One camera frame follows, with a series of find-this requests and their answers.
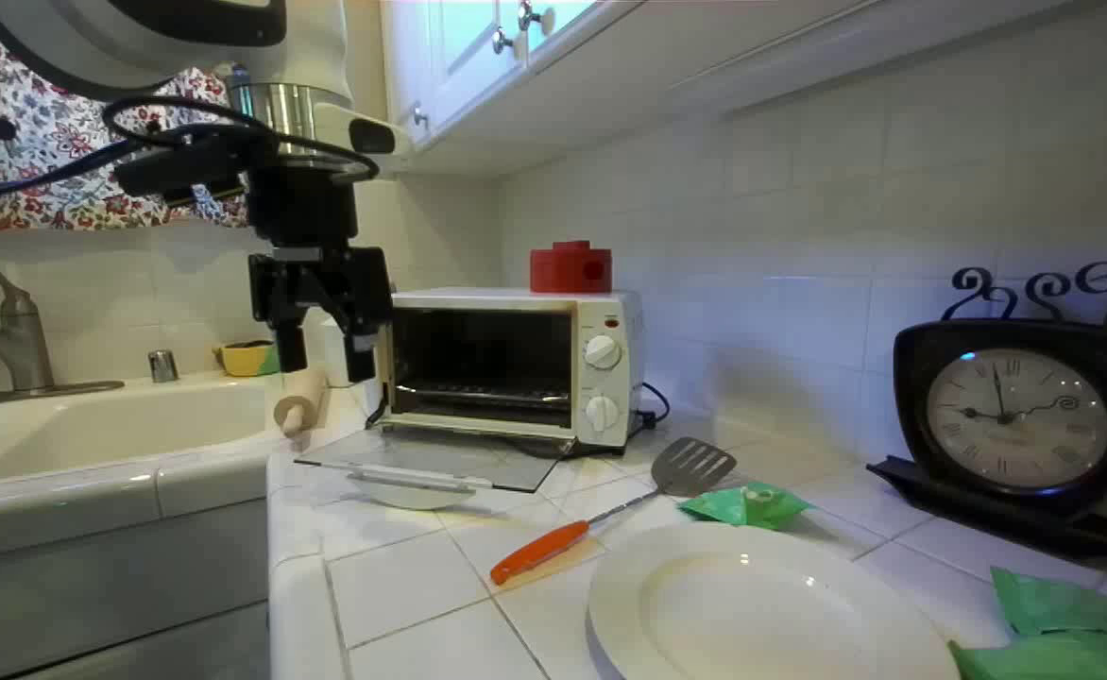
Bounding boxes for large green packet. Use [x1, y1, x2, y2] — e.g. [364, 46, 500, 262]
[947, 568, 1107, 680]

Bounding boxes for red round container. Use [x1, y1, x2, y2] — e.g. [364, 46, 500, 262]
[530, 241, 613, 296]

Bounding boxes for white ceramic plate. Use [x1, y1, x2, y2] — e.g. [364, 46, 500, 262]
[588, 527, 959, 680]

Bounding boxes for white kitchen sink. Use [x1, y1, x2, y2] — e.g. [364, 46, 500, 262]
[0, 380, 274, 493]

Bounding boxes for chrome sink faucet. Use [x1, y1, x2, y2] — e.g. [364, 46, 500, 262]
[0, 273, 104, 400]

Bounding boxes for black retro clock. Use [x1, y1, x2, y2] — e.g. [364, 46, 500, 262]
[872, 262, 1107, 556]

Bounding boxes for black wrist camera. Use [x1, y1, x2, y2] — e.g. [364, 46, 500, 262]
[113, 124, 274, 203]

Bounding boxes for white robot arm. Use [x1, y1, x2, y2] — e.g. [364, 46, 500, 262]
[0, 0, 398, 381]

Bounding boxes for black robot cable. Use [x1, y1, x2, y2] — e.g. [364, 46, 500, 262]
[0, 95, 385, 203]

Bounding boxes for orange handled metal spatula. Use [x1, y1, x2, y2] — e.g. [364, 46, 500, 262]
[492, 440, 735, 587]

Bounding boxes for small green snack packet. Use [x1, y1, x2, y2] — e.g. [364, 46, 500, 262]
[685, 483, 809, 531]

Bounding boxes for white toaster oven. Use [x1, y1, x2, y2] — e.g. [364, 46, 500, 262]
[379, 288, 642, 463]

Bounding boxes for floral curtain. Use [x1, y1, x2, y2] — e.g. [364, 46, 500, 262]
[0, 41, 241, 230]

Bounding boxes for yellow green bowl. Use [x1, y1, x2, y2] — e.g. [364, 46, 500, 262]
[214, 342, 278, 380]

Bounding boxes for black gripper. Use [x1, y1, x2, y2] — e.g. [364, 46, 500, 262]
[247, 165, 391, 385]

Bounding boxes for white upper cabinets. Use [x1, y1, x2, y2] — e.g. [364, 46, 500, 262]
[380, 0, 1075, 176]

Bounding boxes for wooden rolling pin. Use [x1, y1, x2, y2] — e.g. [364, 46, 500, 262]
[273, 371, 330, 440]

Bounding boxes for small metal sink fixture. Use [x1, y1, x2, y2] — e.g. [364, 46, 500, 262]
[147, 348, 179, 381]

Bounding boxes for black toaster power cord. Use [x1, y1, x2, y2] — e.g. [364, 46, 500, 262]
[624, 375, 675, 440]

